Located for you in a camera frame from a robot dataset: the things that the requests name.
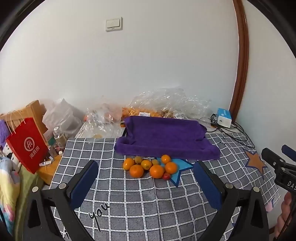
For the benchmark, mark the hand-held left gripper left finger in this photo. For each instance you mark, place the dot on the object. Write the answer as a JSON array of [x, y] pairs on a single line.
[[85, 183]]

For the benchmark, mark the crumpled clear plastic bag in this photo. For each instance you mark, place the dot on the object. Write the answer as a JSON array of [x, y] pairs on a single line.
[[101, 122]]

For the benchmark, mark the brown wooden door frame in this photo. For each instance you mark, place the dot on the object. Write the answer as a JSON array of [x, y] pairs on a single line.
[[241, 58]]

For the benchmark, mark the small orange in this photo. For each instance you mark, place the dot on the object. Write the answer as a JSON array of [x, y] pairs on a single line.
[[155, 162]]

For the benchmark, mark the purple towel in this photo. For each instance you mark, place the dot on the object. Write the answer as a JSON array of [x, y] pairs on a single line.
[[166, 136]]

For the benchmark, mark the heap of small mandarins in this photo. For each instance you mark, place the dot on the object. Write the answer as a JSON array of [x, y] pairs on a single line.
[[136, 111]]

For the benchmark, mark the wooden chair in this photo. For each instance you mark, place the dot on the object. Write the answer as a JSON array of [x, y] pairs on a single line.
[[32, 110]]

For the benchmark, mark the grey checked bedsheet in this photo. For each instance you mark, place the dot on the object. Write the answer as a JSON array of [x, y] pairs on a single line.
[[143, 204]]

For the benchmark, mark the white light switch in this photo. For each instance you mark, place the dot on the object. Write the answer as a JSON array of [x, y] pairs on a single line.
[[114, 24]]

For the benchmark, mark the purple cloth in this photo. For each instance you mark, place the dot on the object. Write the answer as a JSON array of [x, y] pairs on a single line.
[[4, 132]]

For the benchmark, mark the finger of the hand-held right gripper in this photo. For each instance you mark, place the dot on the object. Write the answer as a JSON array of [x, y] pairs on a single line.
[[290, 154], [274, 160]]

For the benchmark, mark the small red fruit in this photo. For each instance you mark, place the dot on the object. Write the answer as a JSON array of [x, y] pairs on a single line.
[[166, 176]]

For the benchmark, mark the large clear plastic bag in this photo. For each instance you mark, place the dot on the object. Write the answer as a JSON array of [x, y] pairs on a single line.
[[175, 102]]

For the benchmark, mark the white power strip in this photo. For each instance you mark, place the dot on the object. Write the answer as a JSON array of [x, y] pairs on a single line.
[[10, 153]]

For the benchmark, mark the white and blue box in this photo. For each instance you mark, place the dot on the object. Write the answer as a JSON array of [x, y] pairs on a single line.
[[224, 117]]

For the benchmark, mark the clear plastic bottle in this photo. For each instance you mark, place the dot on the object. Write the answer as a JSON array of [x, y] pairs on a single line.
[[59, 137]]

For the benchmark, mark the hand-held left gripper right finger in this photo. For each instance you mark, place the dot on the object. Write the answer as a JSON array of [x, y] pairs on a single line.
[[207, 187]]

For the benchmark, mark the white translucent plastic bag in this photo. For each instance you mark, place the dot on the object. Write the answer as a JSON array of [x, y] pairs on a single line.
[[61, 115]]

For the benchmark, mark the pastel colourful blanket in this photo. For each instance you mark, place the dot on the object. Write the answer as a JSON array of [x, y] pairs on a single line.
[[8, 190]]

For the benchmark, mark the wooden bedside table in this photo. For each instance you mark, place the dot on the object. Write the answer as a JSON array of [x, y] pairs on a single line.
[[49, 170]]

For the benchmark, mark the person's right hand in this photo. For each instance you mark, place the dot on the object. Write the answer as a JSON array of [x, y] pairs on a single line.
[[286, 208]]

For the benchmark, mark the white lip balm tube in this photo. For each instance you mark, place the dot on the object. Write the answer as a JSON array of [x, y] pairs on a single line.
[[45, 163]]

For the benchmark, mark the red paper bag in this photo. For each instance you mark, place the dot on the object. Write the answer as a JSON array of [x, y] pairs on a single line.
[[27, 146]]

